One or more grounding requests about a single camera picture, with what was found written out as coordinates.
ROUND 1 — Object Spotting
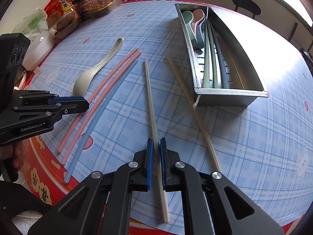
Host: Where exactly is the pink chopstick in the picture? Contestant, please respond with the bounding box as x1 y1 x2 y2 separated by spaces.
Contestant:
57 48 141 154
62 59 137 165

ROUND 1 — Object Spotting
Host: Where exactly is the beige chopstick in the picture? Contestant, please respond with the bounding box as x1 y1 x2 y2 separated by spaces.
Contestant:
165 54 222 173
144 59 170 223

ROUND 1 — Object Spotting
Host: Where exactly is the green chopstick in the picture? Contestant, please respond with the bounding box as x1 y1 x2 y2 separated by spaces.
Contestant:
203 22 210 88
207 21 218 89

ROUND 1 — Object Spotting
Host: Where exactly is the dark blue chopstick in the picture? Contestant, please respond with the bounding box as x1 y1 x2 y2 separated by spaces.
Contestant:
211 23 230 89

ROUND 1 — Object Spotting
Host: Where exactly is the green spoon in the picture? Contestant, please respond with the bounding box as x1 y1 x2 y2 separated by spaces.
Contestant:
182 11 197 47

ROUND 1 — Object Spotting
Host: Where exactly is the blue spoon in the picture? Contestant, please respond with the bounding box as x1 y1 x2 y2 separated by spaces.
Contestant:
196 14 206 49

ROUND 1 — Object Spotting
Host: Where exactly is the pink spoon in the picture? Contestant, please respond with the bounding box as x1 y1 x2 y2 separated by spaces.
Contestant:
192 9 204 38

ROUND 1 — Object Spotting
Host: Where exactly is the person's left hand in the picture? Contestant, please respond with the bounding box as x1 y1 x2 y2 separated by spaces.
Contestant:
0 68 29 170

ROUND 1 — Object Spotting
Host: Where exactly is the beige spoon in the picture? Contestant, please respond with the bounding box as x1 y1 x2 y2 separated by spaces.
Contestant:
72 38 124 96

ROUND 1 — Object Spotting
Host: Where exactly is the white plastic container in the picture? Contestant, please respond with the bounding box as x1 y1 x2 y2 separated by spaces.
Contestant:
22 31 55 71

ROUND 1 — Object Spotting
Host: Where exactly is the blue plaid tablecloth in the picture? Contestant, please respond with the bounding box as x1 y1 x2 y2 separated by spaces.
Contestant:
25 0 312 225

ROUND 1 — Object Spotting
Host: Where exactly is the packaged bread bag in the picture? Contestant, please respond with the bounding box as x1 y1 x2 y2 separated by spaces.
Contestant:
49 8 80 40

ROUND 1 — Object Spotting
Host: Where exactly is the red snack bag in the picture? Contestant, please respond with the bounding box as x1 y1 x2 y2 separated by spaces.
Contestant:
44 0 74 18

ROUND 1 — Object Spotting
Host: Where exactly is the clear box of nuts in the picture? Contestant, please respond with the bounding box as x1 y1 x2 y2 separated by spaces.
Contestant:
77 0 124 19

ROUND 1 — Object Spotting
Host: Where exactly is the metal utensil tray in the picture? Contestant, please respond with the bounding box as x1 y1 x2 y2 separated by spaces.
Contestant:
175 4 268 106

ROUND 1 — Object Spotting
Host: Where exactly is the black round stool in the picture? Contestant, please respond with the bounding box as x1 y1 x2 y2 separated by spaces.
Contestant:
232 0 262 19

